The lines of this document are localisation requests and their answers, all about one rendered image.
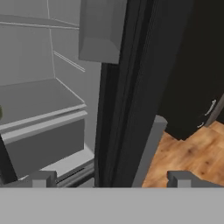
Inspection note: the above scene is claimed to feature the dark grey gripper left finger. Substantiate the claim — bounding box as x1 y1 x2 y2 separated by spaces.
0 170 58 188

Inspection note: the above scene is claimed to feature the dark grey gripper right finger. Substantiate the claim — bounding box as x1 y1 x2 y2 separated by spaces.
166 170 224 188

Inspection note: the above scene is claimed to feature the grey fridge drawer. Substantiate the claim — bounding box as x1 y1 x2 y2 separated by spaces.
0 109 88 182

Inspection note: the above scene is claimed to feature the grey fridge shelf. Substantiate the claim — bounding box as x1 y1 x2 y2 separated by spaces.
0 77 88 130
0 13 81 31

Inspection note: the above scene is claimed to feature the black fridge door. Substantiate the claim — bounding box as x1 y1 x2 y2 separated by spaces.
94 0 197 188

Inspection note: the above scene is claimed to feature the grey fridge interior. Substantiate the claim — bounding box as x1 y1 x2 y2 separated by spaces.
0 0 103 188

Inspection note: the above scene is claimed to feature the black tall cabinet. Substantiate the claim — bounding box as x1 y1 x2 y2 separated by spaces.
157 0 224 142

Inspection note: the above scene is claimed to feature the grey door bin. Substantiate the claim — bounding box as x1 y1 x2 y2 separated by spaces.
78 0 129 65

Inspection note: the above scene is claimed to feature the grey cabinet handle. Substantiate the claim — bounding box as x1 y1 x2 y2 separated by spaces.
197 93 224 130

